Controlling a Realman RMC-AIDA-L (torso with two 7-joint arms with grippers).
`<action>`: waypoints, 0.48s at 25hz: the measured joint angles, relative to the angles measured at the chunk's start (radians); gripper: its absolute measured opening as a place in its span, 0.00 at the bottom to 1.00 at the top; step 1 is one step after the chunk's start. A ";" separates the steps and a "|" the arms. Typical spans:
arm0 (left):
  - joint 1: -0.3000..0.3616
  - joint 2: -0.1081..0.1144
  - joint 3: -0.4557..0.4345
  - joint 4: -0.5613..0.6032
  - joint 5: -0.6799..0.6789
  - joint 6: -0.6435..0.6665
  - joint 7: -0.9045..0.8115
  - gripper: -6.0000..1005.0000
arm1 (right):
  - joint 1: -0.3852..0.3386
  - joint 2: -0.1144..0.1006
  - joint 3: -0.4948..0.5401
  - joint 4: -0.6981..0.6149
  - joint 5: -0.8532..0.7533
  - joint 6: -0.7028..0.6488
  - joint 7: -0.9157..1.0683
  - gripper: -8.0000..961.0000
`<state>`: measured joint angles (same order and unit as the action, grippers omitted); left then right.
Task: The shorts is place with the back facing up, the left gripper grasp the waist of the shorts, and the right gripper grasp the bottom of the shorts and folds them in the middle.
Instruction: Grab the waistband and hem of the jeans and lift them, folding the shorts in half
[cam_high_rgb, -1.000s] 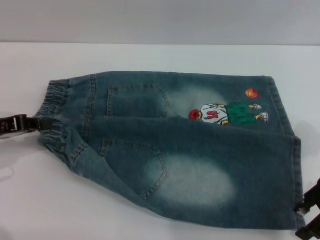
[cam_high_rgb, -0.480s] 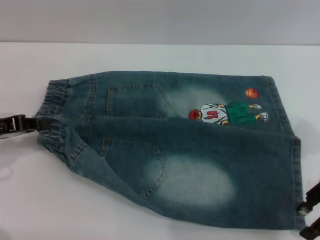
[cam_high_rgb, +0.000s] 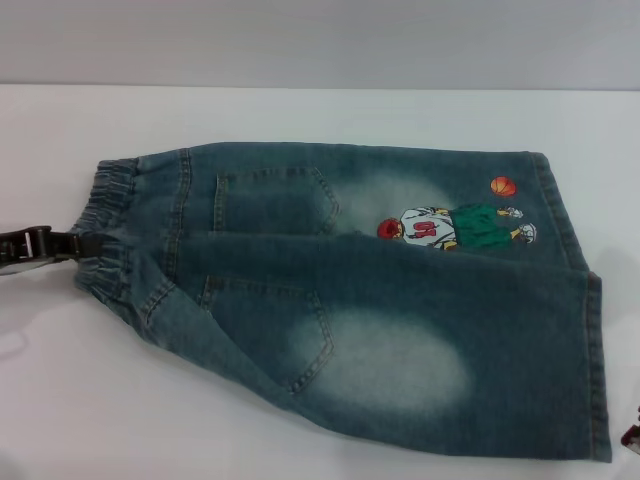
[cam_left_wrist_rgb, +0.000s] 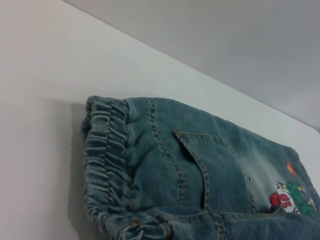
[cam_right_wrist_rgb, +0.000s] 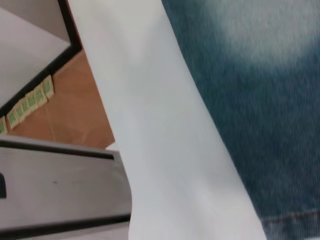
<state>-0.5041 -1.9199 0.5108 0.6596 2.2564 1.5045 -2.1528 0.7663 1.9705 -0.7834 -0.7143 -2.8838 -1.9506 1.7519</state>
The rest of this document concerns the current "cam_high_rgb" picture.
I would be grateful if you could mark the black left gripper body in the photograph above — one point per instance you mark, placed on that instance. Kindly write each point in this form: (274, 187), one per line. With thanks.
(35, 245)

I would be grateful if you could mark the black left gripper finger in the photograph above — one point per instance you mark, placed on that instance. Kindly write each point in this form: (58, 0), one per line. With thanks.
(82, 247)

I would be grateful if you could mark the blue denim shorts with print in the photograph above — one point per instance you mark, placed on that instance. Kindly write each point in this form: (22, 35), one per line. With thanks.
(390, 310)

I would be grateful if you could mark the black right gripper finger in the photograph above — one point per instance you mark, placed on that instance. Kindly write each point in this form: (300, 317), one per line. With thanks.
(632, 430)

